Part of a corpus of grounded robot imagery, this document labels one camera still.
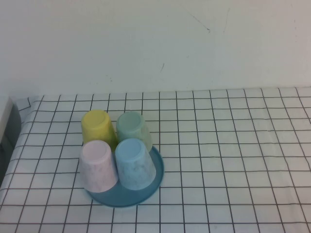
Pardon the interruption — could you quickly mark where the green plastic cup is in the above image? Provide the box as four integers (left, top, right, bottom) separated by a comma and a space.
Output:
116, 111, 153, 152

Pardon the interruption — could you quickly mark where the blue cup stand tray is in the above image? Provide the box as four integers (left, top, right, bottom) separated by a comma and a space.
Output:
84, 145, 165, 208

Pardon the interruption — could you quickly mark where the yellow plastic cup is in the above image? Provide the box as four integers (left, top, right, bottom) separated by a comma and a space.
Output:
81, 109, 119, 152

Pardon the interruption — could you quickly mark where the white black grid tablecloth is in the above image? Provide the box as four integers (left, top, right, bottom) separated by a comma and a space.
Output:
0, 87, 311, 233

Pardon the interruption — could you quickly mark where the dark grey side object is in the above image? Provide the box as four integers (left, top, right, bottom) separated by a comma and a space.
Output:
1, 104, 23, 153

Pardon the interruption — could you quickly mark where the pink plastic cup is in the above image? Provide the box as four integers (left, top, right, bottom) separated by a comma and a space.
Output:
79, 140, 120, 193

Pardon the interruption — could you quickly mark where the light blue plastic cup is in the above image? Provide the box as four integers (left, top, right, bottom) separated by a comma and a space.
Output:
114, 138, 157, 191

